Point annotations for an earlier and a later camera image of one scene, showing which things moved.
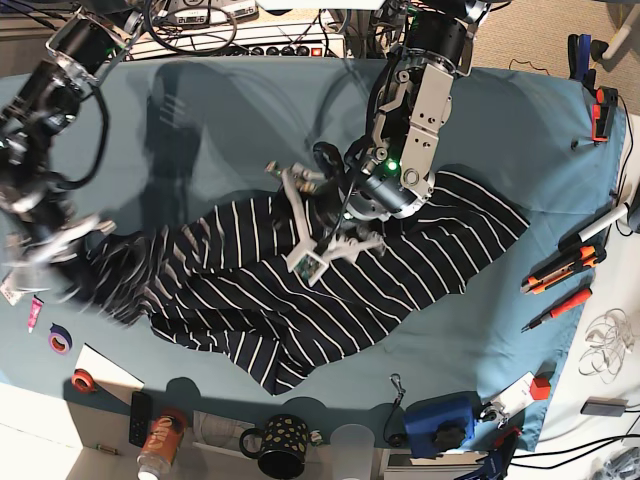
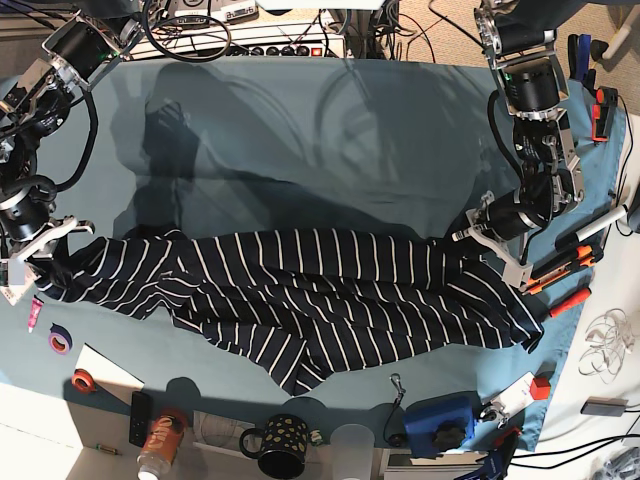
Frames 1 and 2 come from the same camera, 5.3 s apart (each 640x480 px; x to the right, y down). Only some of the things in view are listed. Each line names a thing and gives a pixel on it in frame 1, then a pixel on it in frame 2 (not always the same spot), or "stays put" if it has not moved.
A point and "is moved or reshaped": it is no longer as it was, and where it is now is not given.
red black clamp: [606, 98] stays put
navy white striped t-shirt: [222, 276] is moved or reshaped
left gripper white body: [29, 260] → [17, 262]
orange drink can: [162, 444] stays put
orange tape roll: [82, 380] stays put
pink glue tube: [35, 310] stays put
